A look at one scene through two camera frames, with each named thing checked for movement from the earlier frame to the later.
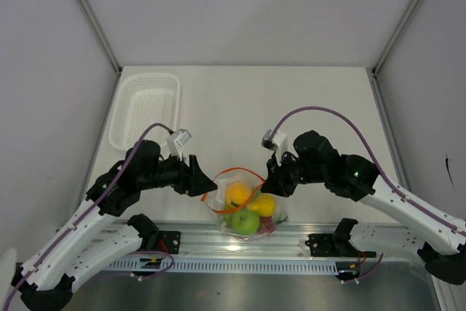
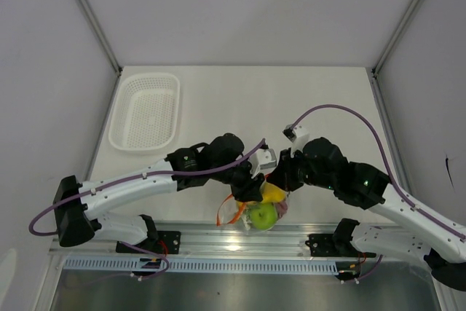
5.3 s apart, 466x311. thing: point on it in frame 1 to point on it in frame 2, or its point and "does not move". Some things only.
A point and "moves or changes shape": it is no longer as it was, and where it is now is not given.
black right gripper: x=275 y=183 does not move
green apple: x=245 y=222 to x=263 y=215
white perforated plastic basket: x=142 y=100 does not move
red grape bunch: x=266 y=225 to x=281 y=208
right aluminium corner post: x=372 y=73 does not move
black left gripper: x=193 y=180 to x=250 y=191
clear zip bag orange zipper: x=242 y=210 moves or changes shape
